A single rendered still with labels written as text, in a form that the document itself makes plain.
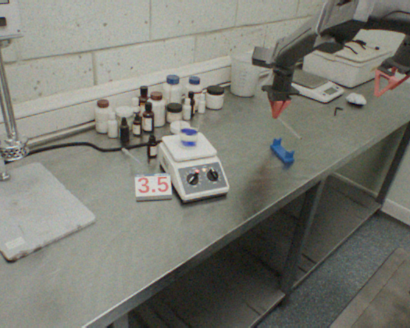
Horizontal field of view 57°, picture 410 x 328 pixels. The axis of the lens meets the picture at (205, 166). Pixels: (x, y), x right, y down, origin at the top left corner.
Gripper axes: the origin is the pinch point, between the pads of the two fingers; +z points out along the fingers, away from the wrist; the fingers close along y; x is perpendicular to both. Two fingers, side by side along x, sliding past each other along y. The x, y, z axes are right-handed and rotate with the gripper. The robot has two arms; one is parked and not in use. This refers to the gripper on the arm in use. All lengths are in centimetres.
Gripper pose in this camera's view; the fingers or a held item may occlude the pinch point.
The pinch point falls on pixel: (275, 115)
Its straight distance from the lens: 123.9
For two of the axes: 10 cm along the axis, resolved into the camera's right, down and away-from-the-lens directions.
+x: 3.3, 5.3, -7.8
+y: -9.4, 1.0, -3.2
